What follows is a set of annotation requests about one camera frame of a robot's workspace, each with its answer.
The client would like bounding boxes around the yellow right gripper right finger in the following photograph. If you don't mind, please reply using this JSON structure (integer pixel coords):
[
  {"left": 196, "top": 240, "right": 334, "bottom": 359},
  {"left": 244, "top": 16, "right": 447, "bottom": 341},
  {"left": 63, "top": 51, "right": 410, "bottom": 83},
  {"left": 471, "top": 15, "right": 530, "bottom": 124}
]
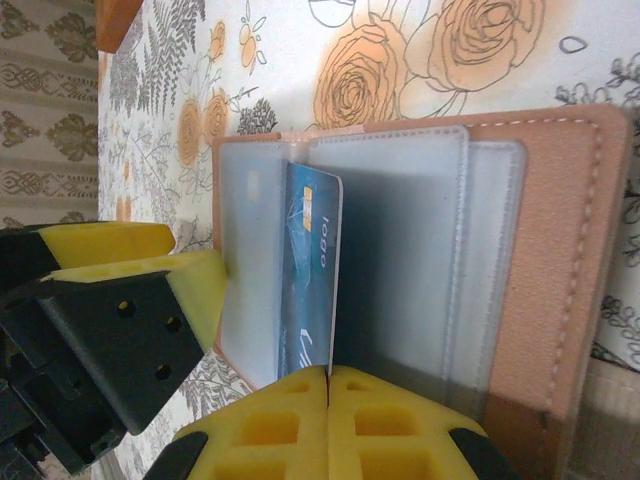
[{"left": 328, "top": 365, "right": 521, "bottom": 480}]

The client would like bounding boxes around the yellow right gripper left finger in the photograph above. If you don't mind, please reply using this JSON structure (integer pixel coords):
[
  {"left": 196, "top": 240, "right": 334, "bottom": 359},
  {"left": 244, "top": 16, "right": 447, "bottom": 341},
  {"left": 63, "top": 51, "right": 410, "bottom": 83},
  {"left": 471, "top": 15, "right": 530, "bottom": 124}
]
[{"left": 172, "top": 365, "right": 329, "bottom": 480}]

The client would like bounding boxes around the blue credit card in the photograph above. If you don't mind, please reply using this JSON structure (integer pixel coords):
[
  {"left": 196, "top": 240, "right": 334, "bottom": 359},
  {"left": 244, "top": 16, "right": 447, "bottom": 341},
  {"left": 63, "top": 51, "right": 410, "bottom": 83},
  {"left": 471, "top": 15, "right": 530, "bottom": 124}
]
[{"left": 276, "top": 162, "right": 345, "bottom": 380}]

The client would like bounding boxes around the pink leather card holder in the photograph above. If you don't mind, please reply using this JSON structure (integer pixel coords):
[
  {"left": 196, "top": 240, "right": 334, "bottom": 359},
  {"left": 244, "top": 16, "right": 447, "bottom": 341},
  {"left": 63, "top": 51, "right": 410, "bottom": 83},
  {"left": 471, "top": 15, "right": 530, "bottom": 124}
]
[{"left": 212, "top": 104, "right": 632, "bottom": 480}]

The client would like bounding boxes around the floral patterned tablecloth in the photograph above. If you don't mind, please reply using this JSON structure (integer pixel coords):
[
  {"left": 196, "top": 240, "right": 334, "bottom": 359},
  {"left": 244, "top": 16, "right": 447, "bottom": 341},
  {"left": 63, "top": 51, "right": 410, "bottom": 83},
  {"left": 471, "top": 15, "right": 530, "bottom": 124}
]
[{"left": 97, "top": 0, "right": 640, "bottom": 480}]

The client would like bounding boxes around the gold wire rack wooden base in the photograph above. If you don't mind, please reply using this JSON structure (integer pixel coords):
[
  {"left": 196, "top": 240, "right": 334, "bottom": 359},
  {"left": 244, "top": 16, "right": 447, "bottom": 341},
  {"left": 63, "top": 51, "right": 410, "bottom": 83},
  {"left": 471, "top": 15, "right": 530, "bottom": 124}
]
[{"left": 96, "top": 0, "right": 145, "bottom": 52}]

